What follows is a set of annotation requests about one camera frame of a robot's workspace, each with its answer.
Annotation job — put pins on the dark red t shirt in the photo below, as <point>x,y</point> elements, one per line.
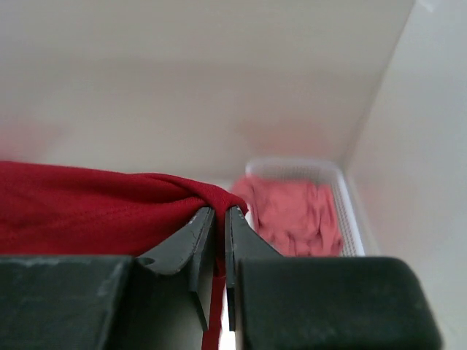
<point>64,210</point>

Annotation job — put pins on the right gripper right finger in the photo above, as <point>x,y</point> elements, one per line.
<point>278,302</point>

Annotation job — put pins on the white plastic laundry basket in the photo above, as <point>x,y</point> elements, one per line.
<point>318,172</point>

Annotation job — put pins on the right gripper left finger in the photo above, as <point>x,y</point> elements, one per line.
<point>159,300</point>

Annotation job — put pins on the salmon pink t shirt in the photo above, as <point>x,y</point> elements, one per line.
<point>297,217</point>

